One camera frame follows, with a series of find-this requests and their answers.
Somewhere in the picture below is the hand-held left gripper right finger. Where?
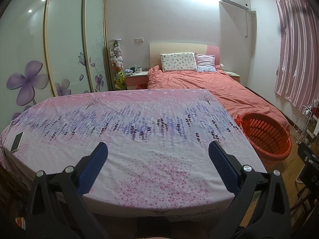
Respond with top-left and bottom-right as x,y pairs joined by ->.
208,141 -> 292,239

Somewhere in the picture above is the orange plastic laundry basket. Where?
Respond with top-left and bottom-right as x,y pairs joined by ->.
235,113 -> 292,166

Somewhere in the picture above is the white air conditioner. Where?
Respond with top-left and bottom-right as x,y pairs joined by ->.
222,0 -> 250,11

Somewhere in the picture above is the pink striped pillow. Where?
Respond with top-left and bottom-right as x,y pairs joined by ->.
194,52 -> 217,72

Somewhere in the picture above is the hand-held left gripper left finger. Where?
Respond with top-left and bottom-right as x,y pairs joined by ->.
25,142 -> 109,239

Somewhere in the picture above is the flower print sliding wardrobe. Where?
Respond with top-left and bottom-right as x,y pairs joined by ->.
0,0 -> 112,130

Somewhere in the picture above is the pink floral tablecloth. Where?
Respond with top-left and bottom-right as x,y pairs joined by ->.
0,88 -> 268,216

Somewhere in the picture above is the pink curtain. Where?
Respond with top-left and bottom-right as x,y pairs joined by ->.
274,0 -> 319,110

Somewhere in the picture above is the red duvet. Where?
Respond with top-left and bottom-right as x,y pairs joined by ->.
147,65 -> 291,132

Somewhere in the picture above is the beige pink bed headboard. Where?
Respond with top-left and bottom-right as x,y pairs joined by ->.
150,43 -> 221,71

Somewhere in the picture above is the pink white nightstand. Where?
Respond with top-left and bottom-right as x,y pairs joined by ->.
125,71 -> 149,90
225,70 -> 242,83

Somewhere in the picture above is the white floral pillow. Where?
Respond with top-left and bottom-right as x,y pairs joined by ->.
160,52 -> 198,72

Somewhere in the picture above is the yellow green plush toy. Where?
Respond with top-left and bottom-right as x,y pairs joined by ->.
113,71 -> 126,90

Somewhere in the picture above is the white wire rack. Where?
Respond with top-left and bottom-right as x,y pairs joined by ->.
290,103 -> 316,145

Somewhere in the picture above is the hanging plush toy string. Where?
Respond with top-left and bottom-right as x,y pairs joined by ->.
110,40 -> 124,72

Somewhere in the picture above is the white smartphone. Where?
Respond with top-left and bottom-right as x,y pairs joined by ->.
10,131 -> 24,153

